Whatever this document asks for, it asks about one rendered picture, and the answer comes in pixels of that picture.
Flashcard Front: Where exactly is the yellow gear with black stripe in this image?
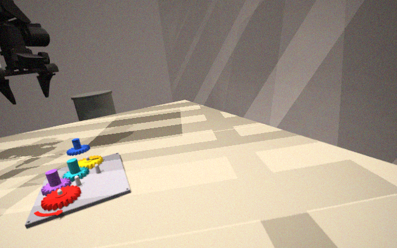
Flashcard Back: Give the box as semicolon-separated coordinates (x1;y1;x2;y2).
78;156;103;168

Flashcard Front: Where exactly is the blue gear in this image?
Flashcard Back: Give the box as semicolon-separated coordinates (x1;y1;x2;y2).
66;139;90;156

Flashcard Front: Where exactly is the purple gear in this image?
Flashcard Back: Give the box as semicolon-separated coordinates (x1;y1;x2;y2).
41;169;72;196

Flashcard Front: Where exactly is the red gear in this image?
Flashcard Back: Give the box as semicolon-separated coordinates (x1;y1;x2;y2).
41;186;81;211

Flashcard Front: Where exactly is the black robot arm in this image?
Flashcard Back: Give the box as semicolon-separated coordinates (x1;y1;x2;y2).
0;0;50;69

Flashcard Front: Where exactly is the teal gear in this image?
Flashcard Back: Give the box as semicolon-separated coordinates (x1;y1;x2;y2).
63;158;89;182

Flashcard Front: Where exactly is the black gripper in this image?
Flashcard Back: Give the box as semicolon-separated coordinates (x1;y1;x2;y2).
0;45;59;105

